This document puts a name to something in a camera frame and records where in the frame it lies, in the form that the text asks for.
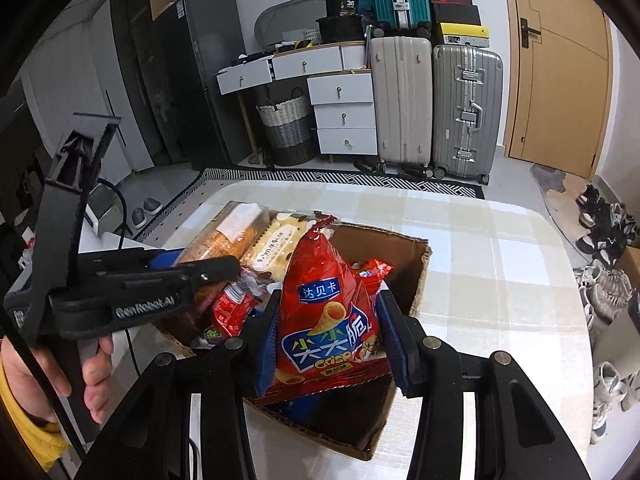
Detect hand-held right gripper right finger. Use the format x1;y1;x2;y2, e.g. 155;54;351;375
376;290;591;480

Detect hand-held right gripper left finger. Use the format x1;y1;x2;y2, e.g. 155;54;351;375
75;290;284;480

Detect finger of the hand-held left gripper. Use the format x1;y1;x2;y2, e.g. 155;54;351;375
174;255;242;297
75;246;190;274

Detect orange bread packet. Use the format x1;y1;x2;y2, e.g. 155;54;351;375
175;201;273;321

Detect red triangular chips bag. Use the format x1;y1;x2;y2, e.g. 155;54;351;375
252;214;396;407

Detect yellow cake packet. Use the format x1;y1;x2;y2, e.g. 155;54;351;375
240;212;321;286

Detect person's left forearm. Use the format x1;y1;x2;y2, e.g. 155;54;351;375
0;360;71;472

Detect person's left hand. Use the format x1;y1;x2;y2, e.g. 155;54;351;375
0;335;116;424

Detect white wardrobe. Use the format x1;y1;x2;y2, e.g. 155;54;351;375
20;0;156;176

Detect black wardrobe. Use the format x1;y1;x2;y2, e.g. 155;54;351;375
107;0;171;166

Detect grey and white woven basket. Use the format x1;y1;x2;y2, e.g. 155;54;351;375
256;87;318;167

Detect dark grey refrigerator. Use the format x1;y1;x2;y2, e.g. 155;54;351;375
145;0;256;171

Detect white desk with drawers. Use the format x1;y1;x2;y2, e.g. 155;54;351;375
216;40;379;166

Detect pile of loose shoes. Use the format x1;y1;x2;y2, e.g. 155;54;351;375
570;182;640;446

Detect grey door mat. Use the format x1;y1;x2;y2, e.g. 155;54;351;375
530;162;601;231

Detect beige suitcase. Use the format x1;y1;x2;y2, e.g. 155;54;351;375
368;36;433;173

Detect small brown cardboard box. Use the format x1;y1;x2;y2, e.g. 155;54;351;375
615;245;640;286

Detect silver suitcase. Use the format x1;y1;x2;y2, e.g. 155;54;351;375
431;44;505;184

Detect black round hat box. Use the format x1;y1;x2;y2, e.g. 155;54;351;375
316;15;366;45

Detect wooden door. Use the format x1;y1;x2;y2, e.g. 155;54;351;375
500;0;613;178

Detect yellow and black shoebox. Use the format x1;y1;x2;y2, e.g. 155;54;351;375
432;22;491;48

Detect plain black shoebox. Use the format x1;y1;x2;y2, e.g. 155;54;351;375
431;5;483;27

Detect grey oval frame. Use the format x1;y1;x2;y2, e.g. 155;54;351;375
254;0;328;48

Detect black door handle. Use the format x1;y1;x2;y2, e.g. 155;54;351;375
520;17;543;50

